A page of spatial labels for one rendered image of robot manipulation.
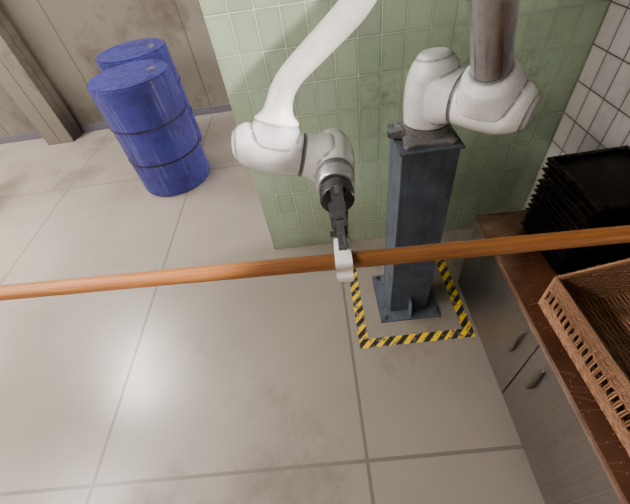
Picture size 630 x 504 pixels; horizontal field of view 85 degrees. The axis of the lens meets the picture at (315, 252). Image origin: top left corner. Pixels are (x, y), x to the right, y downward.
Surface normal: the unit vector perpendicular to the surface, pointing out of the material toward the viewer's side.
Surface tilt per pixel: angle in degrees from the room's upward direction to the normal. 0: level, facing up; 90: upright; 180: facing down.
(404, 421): 0
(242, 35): 90
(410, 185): 90
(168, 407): 0
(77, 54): 90
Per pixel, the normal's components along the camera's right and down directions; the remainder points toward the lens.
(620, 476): -0.12, -0.67
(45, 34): 0.06, 0.73
